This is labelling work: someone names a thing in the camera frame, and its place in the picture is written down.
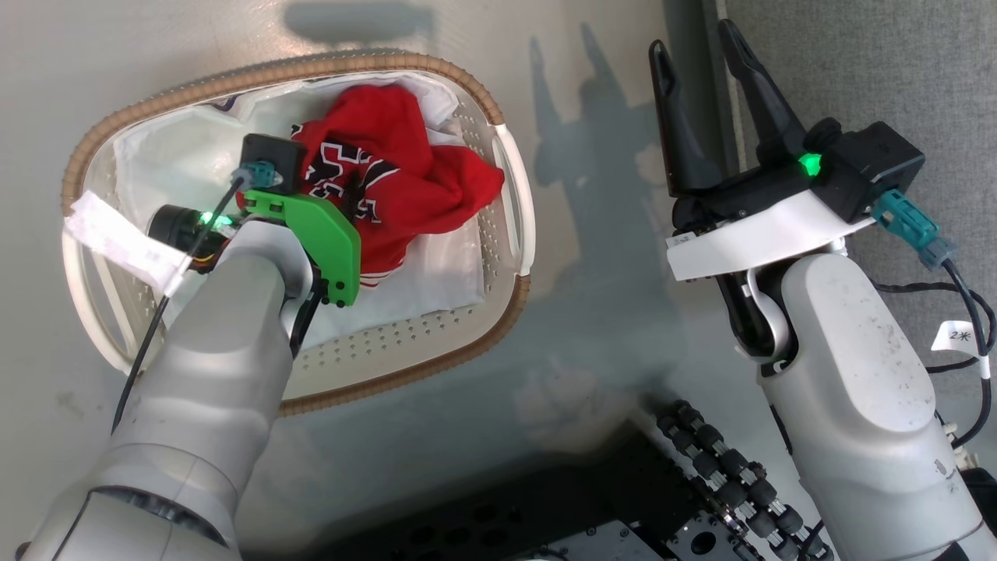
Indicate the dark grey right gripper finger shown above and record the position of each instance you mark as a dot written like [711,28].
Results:
[767,117]
[681,156]

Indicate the red jersey shirt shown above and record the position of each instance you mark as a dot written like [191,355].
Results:
[420,195]

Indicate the white basket with wicker rim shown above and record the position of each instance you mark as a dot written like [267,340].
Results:
[389,351]

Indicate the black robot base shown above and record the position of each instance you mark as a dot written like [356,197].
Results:
[545,506]

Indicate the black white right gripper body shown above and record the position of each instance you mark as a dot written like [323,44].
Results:
[748,234]

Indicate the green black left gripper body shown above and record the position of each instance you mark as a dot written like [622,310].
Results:
[327,241]

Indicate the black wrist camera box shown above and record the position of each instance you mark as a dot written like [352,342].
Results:
[880,167]
[269,152]

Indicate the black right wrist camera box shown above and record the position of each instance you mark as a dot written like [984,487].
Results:
[880,167]

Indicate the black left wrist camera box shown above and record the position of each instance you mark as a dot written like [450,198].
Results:
[269,152]

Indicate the white cloth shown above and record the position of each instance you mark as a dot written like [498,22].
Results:
[444,273]

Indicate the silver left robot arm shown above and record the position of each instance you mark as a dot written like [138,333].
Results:
[210,374]

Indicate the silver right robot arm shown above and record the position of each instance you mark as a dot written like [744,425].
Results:
[849,389]

